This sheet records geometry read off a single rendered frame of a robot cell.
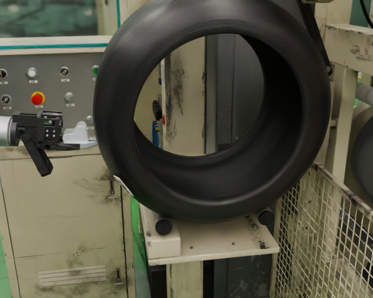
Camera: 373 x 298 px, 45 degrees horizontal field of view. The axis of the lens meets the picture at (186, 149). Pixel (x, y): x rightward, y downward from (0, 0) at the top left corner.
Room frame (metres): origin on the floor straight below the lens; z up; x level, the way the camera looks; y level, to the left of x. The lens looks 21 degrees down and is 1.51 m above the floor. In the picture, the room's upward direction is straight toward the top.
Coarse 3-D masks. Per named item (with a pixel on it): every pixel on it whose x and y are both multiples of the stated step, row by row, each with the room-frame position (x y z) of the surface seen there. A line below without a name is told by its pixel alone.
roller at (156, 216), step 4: (152, 212) 1.10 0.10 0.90; (156, 216) 1.05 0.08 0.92; (160, 216) 1.04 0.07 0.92; (164, 216) 1.04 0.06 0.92; (156, 220) 1.04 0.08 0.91; (160, 220) 1.03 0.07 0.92; (164, 220) 1.02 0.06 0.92; (168, 220) 1.03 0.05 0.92; (156, 224) 1.02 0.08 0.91; (160, 224) 1.02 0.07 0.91; (164, 224) 1.02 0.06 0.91; (168, 224) 1.02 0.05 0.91; (156, 228) 1.02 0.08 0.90; (160, 228) 1.02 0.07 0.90; (164, 228) 1.02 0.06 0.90; (168, 228) 1.02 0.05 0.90; (160, 232) 1.02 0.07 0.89; (164, 232) 1.02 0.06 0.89; (168, 232) 1.02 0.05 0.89
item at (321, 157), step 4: (332, 80) 1.43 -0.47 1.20; (332, 84) 1.41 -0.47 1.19; (332, 88) 1.41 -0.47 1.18; (332, 92) 1.41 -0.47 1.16; (332, 96) 1.41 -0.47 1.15; (332, 100) 1.41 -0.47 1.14; (332, 104) 1.41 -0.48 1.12; (328, 128) 1.41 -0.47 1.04; (328, 132) 1.41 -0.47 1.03; (328, 136) 1.41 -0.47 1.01; (324, 140) 1.41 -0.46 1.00; (328, 140) 1.41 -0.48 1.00; (324, 144) 1.41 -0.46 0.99; (320, 148) 1.41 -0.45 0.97; (324, 148) 1.41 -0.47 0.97; (320, 152) 1.41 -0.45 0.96; (324, 152) 1.41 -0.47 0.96; (316, 156) 1.41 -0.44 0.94; (320, 156) 1.41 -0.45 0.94; (324, 156) 1.41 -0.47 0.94; (320, 160) 1.41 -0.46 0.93; (324, 160) 1.41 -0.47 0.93; (324, 164) 1.41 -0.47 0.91
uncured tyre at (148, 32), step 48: (192, 0) 1.03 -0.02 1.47; (240, 0) 1.04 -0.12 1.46; (144, 48) 0.98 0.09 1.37; (288, 48) 1.03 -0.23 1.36; (96, 96) 1.01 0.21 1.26; (288, 96) 1.31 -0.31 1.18; (144, 144) 1.26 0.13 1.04; (240, 144) 1.31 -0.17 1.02; (288, 144) 1.22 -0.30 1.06; (144, 192) 0.98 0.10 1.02; (192, 192) 1.20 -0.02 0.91; (240, 192) 1.17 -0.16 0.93
